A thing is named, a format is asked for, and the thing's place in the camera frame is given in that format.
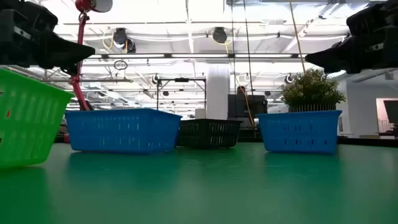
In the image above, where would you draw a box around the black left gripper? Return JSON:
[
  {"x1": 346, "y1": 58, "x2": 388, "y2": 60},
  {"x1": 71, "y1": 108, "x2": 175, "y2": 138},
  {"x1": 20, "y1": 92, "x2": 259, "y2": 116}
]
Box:
[{"x1": 0, "y1": 0, "x2": 96, "y2": 76}]

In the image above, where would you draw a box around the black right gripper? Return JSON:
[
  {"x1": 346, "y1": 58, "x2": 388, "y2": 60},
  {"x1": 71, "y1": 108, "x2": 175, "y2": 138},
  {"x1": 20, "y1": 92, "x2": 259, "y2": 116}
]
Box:
[{"x1": 304, "y1": 0, "x2": 398, "y2": 75}]

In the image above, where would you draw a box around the green plastic basket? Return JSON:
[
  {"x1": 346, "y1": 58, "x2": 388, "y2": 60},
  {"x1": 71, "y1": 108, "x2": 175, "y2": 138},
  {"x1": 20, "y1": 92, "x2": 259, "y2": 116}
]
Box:
[{"x1": 0, "y1": 68, "x2": 75, "y2": 170}]

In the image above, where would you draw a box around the blue plastic basket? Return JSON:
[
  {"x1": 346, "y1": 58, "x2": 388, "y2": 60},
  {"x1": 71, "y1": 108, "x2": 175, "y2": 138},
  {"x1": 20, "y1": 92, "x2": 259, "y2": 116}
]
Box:
[
  {"x1": 64, "y1": 108, "x2": 183, "y2": 154},
  {"x1": 256, "y1": 110, "x2": 343, "y2": 154}
]

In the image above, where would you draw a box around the black plastic basket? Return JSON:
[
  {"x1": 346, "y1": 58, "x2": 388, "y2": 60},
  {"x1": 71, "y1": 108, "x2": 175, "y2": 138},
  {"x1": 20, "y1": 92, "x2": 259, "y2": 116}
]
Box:
[{"x1": 177, "y1": 118, "x2": 243, "y2": 149}]

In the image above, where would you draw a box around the potted plant in ribbed pot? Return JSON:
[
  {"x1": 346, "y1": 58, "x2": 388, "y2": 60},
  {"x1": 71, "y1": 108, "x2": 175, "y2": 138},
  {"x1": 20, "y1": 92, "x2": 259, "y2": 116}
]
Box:
[{"x1": 281, "y1": 68, "x2": 346, "y2": 113}]

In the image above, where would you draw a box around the red desk lamp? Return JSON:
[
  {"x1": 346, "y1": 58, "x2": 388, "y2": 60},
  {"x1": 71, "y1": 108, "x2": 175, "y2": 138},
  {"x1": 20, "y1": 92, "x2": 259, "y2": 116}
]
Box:
[{"x1": 63, "y1": 0, "x2": 113, "y2": 144}]

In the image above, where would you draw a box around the dark monitor screen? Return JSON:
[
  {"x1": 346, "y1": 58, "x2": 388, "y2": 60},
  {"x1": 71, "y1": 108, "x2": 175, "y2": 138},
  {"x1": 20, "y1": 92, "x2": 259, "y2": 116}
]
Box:
[{"x1": 382, "y1": 99, "x2": 398, "y2": 125}]

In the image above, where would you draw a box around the dark equipment box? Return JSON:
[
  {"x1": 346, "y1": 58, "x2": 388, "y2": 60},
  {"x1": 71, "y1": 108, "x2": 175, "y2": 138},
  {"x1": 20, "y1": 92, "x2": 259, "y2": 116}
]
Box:
[{"x1": 228, "y1": 94, "x2": 268, "y2": 119}]

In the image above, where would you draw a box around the orange hanging cable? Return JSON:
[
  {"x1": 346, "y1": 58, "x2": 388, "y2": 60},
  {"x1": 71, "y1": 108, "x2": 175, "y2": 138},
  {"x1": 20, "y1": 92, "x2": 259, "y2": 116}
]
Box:
[{"x1": 289, "y1": 0, "x2": 307, "y2": 74}]

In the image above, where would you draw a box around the black looped cable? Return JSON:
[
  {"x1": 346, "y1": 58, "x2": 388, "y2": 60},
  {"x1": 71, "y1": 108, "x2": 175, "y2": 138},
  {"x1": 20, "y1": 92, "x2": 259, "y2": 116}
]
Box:
[{"x1": 243, "y1": 0, "x2": 254, "y2": 95}]

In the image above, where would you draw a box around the black metal frame stand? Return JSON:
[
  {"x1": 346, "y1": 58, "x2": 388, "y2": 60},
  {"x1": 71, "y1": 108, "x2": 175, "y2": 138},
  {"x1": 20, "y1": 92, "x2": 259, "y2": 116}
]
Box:
[{"x1": 156, "y1": 77, "x2": 208, "y2": 110}]

